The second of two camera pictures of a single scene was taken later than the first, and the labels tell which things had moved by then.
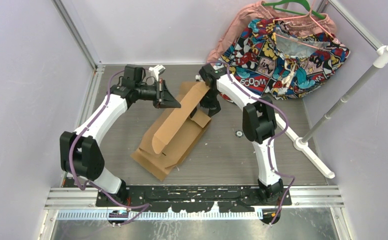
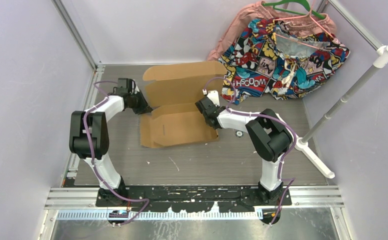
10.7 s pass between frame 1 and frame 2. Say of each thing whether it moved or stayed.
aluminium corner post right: stayed
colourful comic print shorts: stayed
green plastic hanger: stayed
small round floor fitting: stayed
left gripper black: moved
